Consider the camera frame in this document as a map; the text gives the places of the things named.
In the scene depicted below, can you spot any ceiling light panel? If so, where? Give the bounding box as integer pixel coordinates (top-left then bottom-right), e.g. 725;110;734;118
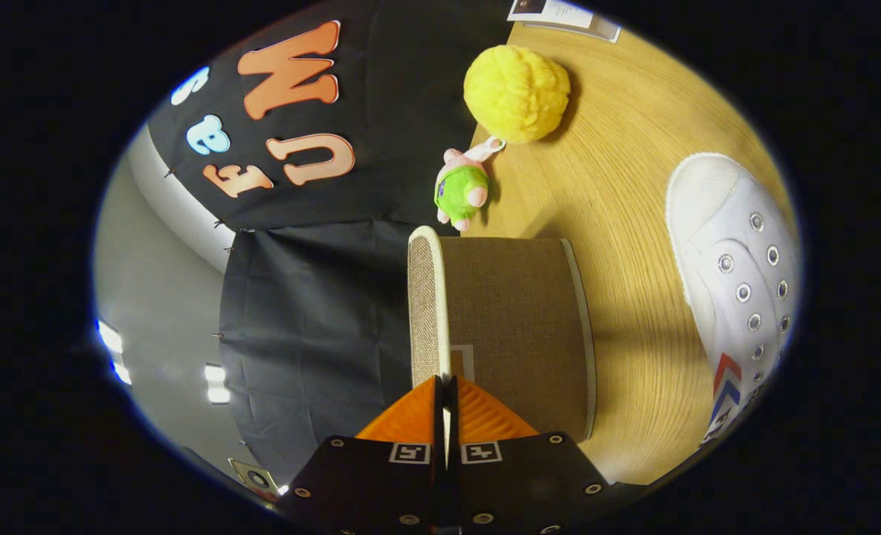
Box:
97;320;133;387
204;363;231;406

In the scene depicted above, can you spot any pink and green plush toy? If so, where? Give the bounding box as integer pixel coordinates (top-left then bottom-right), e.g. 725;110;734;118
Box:
433;136;506;232

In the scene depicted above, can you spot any white striped canvas shoe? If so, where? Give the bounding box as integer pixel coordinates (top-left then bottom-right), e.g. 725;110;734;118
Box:
665;153;801;447

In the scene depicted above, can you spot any yellow plush ball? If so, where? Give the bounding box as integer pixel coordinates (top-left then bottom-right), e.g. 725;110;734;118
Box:
463;45;572;144

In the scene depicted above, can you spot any black backdrop cloth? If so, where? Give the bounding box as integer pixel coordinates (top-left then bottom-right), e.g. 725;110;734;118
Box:
146;0;515;484

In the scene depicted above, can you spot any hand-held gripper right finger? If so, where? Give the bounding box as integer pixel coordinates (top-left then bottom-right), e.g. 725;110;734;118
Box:
446;374;621;535

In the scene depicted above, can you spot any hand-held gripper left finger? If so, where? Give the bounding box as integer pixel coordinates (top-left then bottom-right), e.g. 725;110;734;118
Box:
277;374;448;535

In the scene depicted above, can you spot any white book with dark photo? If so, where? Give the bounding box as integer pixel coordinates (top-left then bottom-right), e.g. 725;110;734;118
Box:
507;0;622;43

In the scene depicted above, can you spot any brown fabric storage box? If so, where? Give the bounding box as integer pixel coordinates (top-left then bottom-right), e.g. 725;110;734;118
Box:
408;226;597;443

